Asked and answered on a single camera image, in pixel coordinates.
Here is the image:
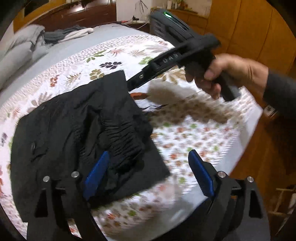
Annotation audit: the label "wooden wardrobe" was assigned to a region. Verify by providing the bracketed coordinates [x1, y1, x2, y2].
[169, 0, 296, 107]

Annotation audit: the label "grey pillow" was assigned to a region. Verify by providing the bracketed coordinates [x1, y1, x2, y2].
[1, 24, 49, 89]

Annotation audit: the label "dark sleeved right forearm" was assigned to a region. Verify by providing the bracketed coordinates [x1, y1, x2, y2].
[263, 70, 296, 133]

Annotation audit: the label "grey and white clothes pile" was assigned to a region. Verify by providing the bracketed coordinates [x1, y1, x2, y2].
[44, 25, 94, 44]

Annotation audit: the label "floral quilted bedspread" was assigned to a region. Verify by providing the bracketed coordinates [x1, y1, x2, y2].
[0, 34, 263, 240]

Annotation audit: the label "person's right hand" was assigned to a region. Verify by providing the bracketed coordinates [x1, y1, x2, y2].
[185, 53, 269, 99]

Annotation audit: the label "black pants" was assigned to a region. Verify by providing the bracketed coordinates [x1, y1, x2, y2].
[11, 70, 170, 222]

